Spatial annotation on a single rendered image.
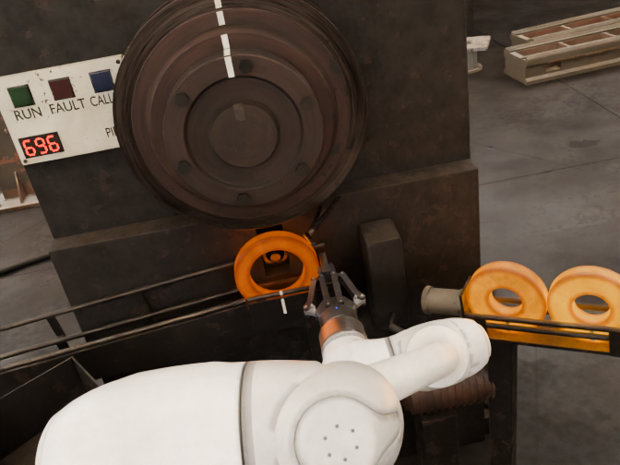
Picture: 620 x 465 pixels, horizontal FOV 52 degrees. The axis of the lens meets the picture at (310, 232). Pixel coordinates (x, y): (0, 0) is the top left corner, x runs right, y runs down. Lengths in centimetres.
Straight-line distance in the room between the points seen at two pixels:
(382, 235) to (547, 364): 102
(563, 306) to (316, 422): 85
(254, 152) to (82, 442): 68
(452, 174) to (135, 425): 103
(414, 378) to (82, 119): 85
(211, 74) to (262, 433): 70
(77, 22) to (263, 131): 44
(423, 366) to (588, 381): 132
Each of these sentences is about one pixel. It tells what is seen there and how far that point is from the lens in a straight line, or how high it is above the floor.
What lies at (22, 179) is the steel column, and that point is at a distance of 422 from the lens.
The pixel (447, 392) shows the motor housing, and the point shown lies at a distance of 144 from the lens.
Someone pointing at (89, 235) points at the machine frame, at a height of 87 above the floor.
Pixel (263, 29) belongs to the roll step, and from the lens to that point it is 115.
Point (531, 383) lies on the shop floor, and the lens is 217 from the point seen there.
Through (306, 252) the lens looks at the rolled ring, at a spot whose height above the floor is 79.
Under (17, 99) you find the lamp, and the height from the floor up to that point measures 120.
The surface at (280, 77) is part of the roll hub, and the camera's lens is 110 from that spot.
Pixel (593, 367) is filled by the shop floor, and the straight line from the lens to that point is 225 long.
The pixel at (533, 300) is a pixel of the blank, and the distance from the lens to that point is 130.
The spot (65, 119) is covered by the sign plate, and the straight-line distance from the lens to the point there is 139.
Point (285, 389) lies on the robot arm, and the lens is 55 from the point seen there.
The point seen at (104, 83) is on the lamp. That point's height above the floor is 120.
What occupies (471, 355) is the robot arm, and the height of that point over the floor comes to 76.
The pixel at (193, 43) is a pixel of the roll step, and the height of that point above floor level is 127.
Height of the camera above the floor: 151
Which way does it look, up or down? 30 degrees down
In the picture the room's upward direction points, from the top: 10 degrees counter-clockwise
